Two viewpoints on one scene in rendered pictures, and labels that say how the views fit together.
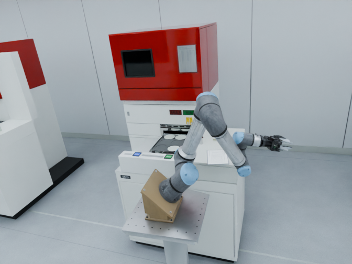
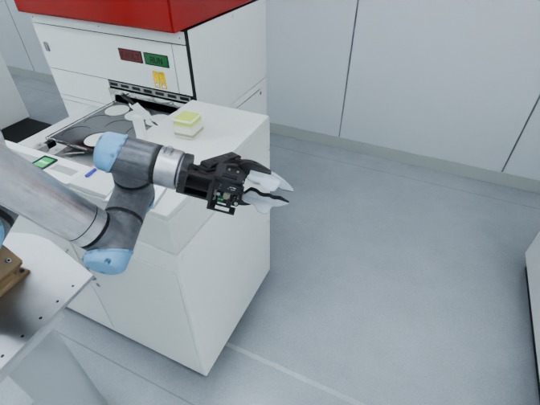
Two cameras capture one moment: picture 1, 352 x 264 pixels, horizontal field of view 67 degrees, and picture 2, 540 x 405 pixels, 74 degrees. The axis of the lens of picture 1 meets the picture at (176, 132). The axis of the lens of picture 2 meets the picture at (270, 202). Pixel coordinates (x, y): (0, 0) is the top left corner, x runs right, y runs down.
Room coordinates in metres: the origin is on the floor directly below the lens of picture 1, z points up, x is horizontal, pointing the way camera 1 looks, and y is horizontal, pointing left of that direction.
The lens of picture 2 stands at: (0.85, -0.68, 1.57)
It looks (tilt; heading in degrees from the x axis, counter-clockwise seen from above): 40 degrees down; 4
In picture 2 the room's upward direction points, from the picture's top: straight up
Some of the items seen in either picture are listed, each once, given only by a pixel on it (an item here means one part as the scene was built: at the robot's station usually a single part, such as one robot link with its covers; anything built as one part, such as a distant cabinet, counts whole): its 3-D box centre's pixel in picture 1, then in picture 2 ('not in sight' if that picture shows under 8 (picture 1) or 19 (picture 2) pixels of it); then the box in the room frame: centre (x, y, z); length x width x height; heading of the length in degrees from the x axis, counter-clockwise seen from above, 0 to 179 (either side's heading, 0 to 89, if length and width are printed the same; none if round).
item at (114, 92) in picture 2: (182, 133); (150, 105); (2.28, -0.06, 0.89); 0.44 x 0.02 x 0.10; 69
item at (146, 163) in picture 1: (154, 164); (26, 172); (1.76, 0.19, 0.89); 0.55 x 0.09 x 0.14; 69
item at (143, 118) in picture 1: (164, 119); (113, 69); (2.36, 0.10, 1.02); 0.82 x 0.03 x 0.40; 69
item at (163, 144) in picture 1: (176, 142); (118, 126); (2.08, 0.00, 0.90); 0.34 x 0.34 x 0.01; 69
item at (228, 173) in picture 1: (219, 151); (186, 162); (1.85, -0.33, 0.89); 0.62 x 0.35 x 0.14; 159
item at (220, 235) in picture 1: (186, 197); (145, 237); (1.95, -0.04, 0.41); 0.97 x 0.64 x 0.82; 69
